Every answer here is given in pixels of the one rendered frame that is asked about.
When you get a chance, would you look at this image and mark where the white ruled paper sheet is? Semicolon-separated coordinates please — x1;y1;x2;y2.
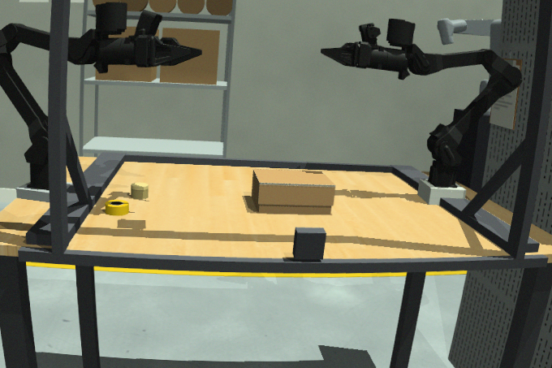
490;89;517;129

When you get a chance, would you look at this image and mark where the yellow roll of tape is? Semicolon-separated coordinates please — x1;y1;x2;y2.
105;200;129;216

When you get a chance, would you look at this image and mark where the brown cardboard box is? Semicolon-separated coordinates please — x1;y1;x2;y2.
252;169;335;215

